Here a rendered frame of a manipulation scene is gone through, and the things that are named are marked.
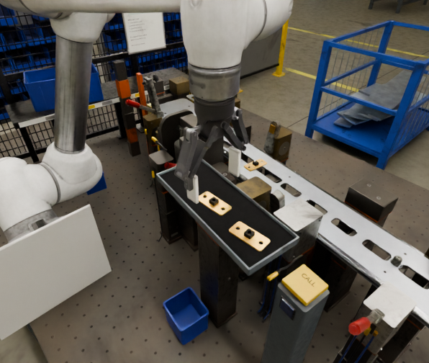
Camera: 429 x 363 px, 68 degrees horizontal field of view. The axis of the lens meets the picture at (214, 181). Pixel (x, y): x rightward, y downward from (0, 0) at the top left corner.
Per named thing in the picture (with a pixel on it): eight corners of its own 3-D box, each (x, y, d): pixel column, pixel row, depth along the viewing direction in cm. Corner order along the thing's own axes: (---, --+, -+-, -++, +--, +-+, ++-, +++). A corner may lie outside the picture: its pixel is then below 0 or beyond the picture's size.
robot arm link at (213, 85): (176, 60, 54) (178, 94, 57) (214, 74, 49) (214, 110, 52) (214, 50, 59) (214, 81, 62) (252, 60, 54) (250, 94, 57)
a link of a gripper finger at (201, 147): (220, 129, 60) (217, 127, 59) (195, 181, 61) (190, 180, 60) (206, 122, 62) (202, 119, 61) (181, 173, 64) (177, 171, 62)
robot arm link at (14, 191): (-4, 238, 104) (-38, 178, 103) (50, 214, 118) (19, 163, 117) (11, 225, 93) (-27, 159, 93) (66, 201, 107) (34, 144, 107)
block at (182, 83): (192, 140, 185) (189, 80, 162) (181, 145, 181) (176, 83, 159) (185, 135, 190) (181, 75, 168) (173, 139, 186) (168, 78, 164)
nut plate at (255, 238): (271, 241, 65) (271, 237, 64) (260, 252, 63) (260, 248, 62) (239, 221, 69) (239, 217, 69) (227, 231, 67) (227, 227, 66)
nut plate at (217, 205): (232, 208, 73) (232, 204, 72) (221, 216, 71) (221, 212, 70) (206, 191, 77) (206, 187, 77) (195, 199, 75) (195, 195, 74)
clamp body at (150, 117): (170, 183, 154) (163, 117, 132) (152, 191, 150) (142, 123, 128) (164, 176, 158) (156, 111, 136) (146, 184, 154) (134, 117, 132)
